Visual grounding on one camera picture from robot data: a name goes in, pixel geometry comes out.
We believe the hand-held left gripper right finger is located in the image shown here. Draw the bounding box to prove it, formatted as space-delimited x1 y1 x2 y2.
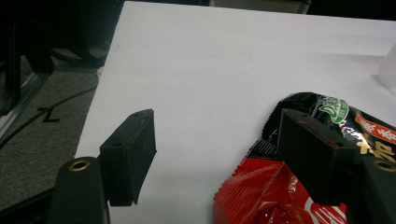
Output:
276 108 364 206

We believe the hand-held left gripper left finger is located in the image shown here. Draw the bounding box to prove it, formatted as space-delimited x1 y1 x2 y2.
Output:
98 108 158 207

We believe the red and black snack packet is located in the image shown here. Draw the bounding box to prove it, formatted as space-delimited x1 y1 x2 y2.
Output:
213 91 396 224

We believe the clear plastic container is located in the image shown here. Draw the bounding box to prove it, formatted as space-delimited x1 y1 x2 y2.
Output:
377 42 396 91

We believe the white table board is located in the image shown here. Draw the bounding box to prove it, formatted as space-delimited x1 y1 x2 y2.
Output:
74 0 396 224

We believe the black metal stand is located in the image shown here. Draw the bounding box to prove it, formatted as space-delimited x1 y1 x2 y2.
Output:
0 17 56 118

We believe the black floor cable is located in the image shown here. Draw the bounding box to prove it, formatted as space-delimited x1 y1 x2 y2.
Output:
0 85 98 149

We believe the left metal floor rail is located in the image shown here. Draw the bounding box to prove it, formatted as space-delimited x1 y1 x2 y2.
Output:
0 70 53 139

